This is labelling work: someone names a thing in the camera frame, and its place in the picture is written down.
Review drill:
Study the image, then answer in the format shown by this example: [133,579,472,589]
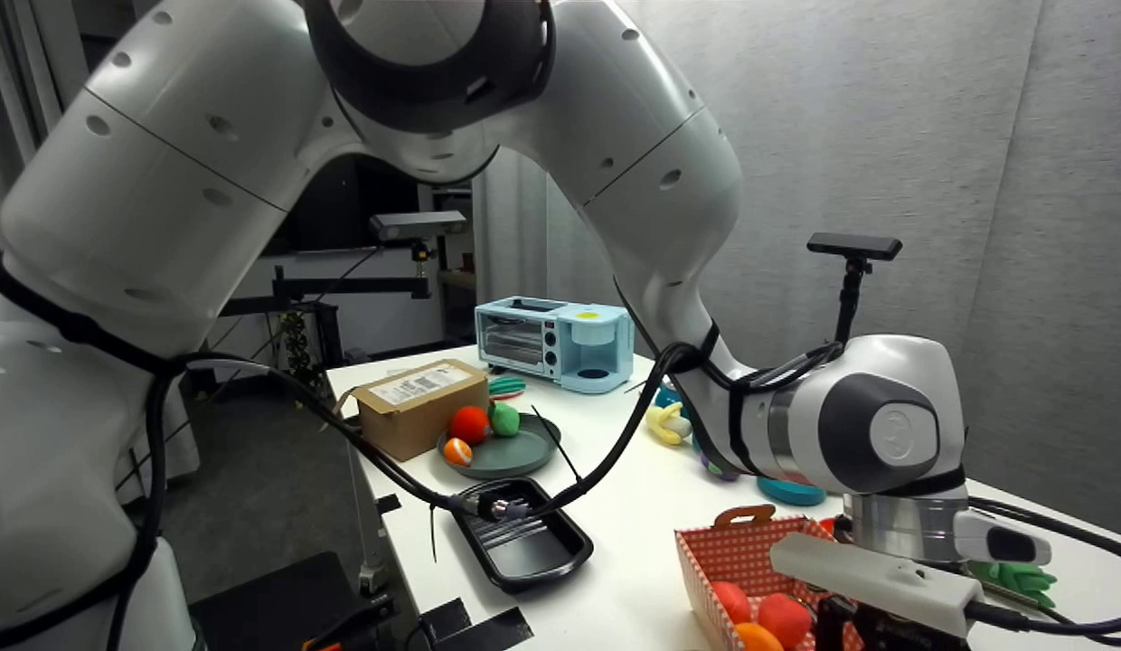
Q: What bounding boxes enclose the black baking tray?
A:
[445,479,595,595]

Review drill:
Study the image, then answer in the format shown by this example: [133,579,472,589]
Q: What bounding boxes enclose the black camera tripod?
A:
[831,253,878,349]

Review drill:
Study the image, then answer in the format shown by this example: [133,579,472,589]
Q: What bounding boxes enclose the black stereo camera bar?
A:
[806,228,907,265]

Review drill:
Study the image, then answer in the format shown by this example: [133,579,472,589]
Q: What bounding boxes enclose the orange checkered fruit box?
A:
[673,503,870,651]

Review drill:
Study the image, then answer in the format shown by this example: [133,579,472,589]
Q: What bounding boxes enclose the dark green round plate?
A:
[445,410,564,483]

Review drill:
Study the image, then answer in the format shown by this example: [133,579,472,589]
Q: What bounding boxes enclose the red tomato toy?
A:
[448,403,493,445]

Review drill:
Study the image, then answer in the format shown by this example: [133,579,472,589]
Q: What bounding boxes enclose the grey stereo camera bar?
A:
[370,210,468,244]

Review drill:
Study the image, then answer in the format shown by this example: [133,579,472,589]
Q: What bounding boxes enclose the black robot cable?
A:
[159,338,854,521]

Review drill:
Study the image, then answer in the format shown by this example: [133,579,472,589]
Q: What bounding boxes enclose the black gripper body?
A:
[811,595,881,651]

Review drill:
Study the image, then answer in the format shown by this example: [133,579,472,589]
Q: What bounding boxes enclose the brown cardboard box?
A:
[348,356,493,465]

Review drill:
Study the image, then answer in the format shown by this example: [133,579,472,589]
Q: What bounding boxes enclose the light blue toy toaster oven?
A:
[468,293,640,397]

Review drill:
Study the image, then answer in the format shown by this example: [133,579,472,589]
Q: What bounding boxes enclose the grey curtain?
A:
[466,0,1121,537]

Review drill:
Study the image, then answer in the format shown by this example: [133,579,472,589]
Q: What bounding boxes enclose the black flat strip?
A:
[417,597,537,651]

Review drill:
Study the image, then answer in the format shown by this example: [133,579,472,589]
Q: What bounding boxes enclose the teal toy frying pan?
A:
[755,470,826,512]

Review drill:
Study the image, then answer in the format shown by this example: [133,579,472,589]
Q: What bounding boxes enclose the red-orange round fruit toy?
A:
[709,579,755,625]
[752,589,822,651]

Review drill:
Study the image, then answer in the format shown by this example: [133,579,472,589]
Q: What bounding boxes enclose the green vegetable toy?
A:
[964,556,1060,612]

